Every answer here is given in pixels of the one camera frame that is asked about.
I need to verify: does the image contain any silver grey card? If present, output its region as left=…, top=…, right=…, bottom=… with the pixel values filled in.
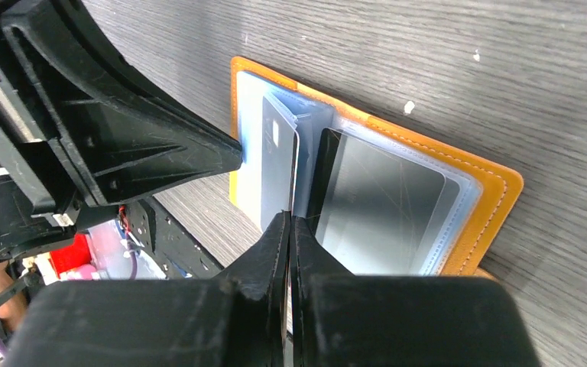
left=260, top=93, right=299, bottom=230

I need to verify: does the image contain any orange leather card holder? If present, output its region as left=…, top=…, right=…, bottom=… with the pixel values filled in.
left=229, top=55, right=525, bottom=282

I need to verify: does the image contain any black card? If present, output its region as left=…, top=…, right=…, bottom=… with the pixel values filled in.
left=306, top=128, right=447, bottom=275

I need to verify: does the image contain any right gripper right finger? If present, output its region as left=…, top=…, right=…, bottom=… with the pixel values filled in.
left=289, top=216, right=540, bottom=366

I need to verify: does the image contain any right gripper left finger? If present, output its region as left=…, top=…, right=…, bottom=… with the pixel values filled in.
left=3, top=212, right=291, bottom=366

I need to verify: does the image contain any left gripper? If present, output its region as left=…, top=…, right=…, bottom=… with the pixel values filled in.
left=0, top=1, right=242, bottom=262

